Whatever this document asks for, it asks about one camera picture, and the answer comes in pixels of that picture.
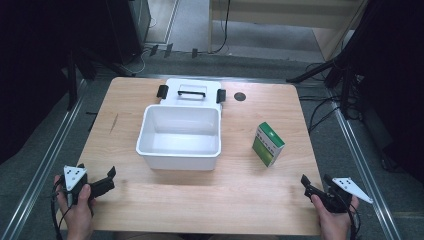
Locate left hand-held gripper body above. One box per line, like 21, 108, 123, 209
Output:
63, 162, 93, 208

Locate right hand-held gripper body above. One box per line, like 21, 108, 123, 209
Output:
319, 176, 374, 215

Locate green and white carton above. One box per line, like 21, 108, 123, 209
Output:
251, 121, 286, 168

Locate white plastic storage box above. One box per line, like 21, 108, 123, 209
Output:
135, 77, 227, 172

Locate person's right hand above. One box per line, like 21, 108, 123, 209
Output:
311, 194, 360, 240

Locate person's left hand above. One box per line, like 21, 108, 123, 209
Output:
53, 175, 97, 240

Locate black tripod stand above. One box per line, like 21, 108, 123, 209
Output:
64, 49, 135, 112
285, 55, 363, 120

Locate black cabinet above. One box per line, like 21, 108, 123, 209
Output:
105, 0, 152, 66

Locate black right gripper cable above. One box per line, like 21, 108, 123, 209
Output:
345, 202, 362, 240

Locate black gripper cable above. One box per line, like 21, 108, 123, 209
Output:
345, 202, 362, 240
50, 179, 73, 240

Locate metal floor rail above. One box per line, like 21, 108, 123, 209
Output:
0, 79, 90, 240
328, 89, 403, 240

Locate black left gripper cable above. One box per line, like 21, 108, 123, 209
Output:
50, 179, 73, 240

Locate black floor cables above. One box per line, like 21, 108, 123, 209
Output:
298, 61, 365, 135

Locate light wooden furniture frame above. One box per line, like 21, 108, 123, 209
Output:
207, 0, 370, 62

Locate black hanging cable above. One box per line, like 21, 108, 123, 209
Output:
212, 0, 232, 55

